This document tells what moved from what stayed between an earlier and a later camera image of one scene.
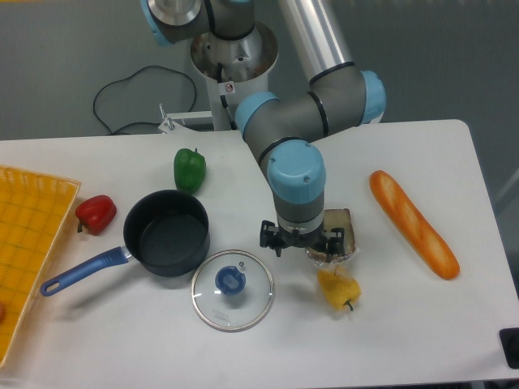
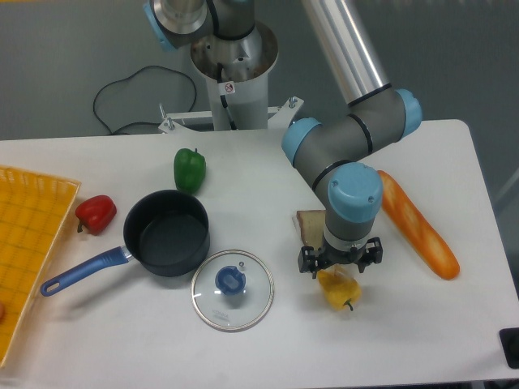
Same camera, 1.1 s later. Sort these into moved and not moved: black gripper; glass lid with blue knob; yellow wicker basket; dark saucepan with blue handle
Moved: black gripper
Not moved: yellow wicker basket; glass lid with blue knob; dark saucepan with blue handle
